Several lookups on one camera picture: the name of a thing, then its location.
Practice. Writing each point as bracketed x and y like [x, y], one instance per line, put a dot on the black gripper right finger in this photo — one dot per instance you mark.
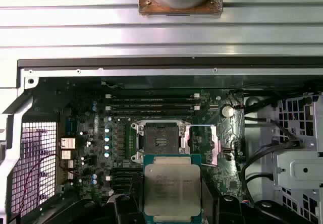
[227, 211]

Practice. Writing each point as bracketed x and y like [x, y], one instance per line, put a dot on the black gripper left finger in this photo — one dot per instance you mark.
[127, 211]

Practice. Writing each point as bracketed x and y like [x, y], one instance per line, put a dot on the CPU with silver top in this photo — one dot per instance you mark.
[171, 183]

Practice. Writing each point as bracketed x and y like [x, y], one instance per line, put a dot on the metal socket cover frame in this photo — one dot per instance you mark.
[216, 145]

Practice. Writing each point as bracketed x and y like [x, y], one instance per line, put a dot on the RAM slot black clips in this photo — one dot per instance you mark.
[126, 183]
[126, 170]
[151, 112]
[151, 101]

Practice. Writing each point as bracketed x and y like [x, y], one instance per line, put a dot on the CPU socket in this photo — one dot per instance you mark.
[151, 133]

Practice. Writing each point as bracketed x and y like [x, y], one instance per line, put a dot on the green motherboard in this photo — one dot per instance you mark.
[214, 178]

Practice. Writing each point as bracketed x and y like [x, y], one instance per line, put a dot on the internal USB port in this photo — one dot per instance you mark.
[227, 152]

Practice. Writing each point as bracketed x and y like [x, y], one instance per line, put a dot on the teal top capacitor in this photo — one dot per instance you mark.
[107, 130]
[110, 119]
[107, 147]
[107, 139]
[107, 155]

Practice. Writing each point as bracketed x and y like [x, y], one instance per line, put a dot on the silver rear port housing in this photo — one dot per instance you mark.
[66, 155]
[68, 143]
[66, 164]

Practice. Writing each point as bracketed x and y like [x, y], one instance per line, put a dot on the silver perforated drive cage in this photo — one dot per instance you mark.
[300, 168]

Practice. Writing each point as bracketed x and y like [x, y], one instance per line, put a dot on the round coin cell battery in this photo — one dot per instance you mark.
[227, 111]

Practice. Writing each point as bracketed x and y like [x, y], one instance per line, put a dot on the blue rear port connector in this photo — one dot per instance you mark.
[71, 126]

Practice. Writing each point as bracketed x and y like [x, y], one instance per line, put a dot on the perforated rear fan grille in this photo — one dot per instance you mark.
[35, 158]

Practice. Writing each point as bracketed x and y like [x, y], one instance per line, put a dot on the black and silver PC case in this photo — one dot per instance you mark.
[17, 130]

